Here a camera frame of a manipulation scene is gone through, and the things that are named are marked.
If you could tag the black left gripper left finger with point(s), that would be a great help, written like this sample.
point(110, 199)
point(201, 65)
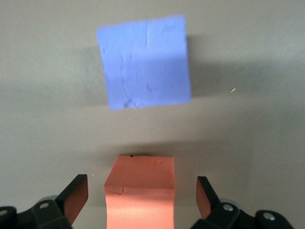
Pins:
point(74, 198)

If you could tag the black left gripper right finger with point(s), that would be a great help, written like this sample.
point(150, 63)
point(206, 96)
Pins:
point(206, 198)

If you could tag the orange foam cube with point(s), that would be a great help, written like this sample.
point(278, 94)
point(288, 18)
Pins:
point(140, 198)

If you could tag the blue foam cube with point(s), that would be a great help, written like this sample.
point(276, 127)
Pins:
point(145, 64)

